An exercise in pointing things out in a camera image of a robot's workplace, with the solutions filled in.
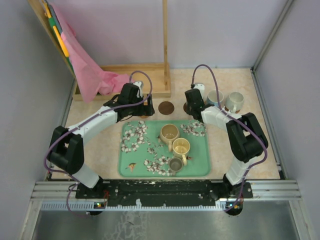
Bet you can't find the wooden rack stand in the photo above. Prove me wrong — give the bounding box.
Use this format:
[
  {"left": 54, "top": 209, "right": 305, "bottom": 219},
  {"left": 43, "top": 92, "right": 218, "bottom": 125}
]
[{"left": 28, "top": 0, "right": 171, "bottom": 98}]

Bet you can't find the green floral tray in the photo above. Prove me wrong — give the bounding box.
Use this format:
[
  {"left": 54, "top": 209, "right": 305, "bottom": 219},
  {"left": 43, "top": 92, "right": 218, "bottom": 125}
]
[{"left": 118, "top": 120, "right": 211, "bottom": 178}]

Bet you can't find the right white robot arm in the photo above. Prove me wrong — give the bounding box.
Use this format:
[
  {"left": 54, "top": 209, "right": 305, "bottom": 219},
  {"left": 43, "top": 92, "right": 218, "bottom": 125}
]
[{"left": 185, "top": 83, "right": 269, "bottom": 198}]

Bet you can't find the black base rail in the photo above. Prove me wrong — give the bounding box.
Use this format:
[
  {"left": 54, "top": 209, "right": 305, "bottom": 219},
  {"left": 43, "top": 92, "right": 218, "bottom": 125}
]
[{"left": 75, "top": 177, "right": 253, "bottom": 207}]

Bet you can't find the pink cloth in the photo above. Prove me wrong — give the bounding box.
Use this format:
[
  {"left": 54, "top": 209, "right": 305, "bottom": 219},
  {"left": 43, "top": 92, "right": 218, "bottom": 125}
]
[{"left": 51, "top": 4, "right": 129, "bottom": 103}]

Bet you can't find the light blue mug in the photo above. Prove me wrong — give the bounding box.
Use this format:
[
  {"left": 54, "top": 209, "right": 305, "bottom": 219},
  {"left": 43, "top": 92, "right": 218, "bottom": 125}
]
[{"left": 206, "top": 89, "right": 224, "bottom": 108}]

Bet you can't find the yellow mug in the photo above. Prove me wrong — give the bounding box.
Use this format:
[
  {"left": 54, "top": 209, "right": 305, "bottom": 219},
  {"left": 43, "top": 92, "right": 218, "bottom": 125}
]
[{"left": 172, "top": 138, "right": 191, "bottom": 166}]

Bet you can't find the dark brown wooden coaster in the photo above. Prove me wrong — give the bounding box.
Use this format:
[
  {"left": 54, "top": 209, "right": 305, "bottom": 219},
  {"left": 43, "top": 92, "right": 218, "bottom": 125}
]
[{"left": 183, "top": 102, "right": 187, "bottom": 113}]

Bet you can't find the beige mug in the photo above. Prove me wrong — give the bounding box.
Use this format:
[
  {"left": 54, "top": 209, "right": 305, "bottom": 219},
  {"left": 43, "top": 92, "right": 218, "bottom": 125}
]
[{"left": 159, "top": 124, "right": 180, "bottom": 152}]

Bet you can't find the dark reddish wooden coaster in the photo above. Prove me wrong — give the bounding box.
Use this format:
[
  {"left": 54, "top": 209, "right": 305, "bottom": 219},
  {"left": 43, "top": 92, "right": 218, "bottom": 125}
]
[{"left": 158, "top": 101, "right": 175, "bottom": 115}]

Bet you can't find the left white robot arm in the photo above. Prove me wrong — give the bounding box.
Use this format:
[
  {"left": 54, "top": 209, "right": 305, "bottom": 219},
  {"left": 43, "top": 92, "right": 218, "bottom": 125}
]
[{"left": 45, "top": 81, "right": 155, "bottom": 199}]

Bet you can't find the white grey mug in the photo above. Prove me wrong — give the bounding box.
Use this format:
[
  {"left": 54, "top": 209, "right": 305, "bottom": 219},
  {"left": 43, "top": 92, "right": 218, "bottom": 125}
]
[{"left": 225, "top": 92, "right": 245, "bottom": 109}]

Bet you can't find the small grey cup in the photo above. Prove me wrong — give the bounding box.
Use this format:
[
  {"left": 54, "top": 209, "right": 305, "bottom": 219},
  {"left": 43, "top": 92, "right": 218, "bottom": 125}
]
[{"left": 168, "top": 157, "right": 184, "bottom": 176}]

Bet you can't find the yellow green hanger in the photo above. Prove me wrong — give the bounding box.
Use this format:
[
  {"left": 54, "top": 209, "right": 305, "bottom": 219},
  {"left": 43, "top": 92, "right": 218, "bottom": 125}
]
[{"left": 42, "top": 0, "right": 69, "bottom": 58}]

